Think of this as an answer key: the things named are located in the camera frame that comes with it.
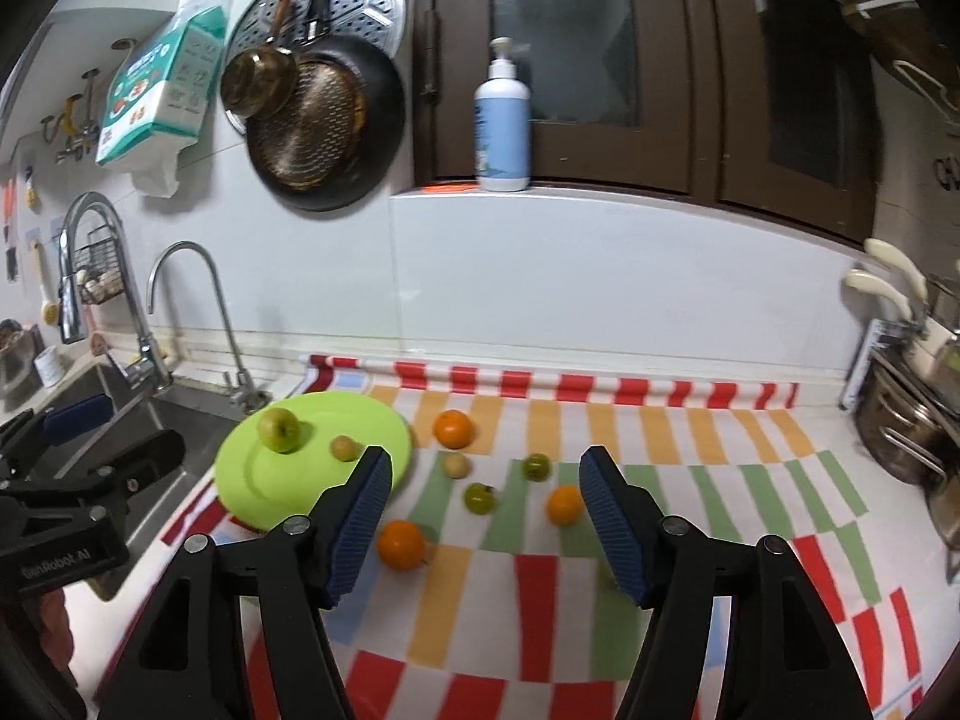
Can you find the teal white tissue pack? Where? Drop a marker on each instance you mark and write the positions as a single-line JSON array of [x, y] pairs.
[[157, 90]]

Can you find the striped colourful tablecloth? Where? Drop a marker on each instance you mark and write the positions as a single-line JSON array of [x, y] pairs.
[[487, 615]]

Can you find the green tangerine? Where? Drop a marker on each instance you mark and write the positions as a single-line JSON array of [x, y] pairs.
[[480, 499], [537, 467]]

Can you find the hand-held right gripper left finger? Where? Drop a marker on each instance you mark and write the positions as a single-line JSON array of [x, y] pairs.
[[364, 532]]

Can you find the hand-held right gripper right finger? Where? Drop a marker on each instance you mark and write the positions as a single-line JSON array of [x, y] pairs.
[[611, 532]]

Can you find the perforated metal steamer tray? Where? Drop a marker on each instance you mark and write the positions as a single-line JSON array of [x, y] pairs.
[[367, 0]]

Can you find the green plastic plate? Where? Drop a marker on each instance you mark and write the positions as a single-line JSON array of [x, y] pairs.
[[300, 480]]

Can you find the small brass saucepan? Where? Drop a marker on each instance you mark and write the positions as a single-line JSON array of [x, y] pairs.
[[255, 82]]

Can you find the chrome pull-down faucet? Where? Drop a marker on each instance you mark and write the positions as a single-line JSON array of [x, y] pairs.
[[150, 360]]

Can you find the small tan round fruit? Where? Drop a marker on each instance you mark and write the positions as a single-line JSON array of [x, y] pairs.
[[344, 448], [455, 466]]

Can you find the orange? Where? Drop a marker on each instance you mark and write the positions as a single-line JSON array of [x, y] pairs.
[[564, 506], [454, 429], [401, 544]]

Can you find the black frying pan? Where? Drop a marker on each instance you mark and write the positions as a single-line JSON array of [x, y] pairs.
[[322, 135]]

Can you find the person's left hand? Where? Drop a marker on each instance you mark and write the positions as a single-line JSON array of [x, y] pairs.
[[56, 637]]

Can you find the steel kitchen sink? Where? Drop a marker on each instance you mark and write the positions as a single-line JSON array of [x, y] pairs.
[[180, 420]]

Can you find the white blue pump bottle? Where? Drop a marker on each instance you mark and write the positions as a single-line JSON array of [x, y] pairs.
[[502, 127]]

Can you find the steel cooking pot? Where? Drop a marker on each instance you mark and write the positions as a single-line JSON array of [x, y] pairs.
[[892, 420]]

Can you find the dark brown window frame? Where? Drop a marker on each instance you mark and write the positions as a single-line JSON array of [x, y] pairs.
[[697, 90]]

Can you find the brown wooden board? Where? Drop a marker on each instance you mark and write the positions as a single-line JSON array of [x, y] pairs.
[[900, 52]]

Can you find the white cup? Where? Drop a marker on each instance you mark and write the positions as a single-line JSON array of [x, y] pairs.
[[50, 367]]

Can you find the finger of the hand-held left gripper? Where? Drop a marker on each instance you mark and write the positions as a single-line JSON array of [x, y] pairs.
[[146, 457], [75, 416]]

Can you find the thin chrome gooseneck faucet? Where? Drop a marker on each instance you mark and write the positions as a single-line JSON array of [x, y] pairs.
[[244, 390]]

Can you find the green apple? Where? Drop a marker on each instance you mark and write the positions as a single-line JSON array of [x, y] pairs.
[[279, 431]]

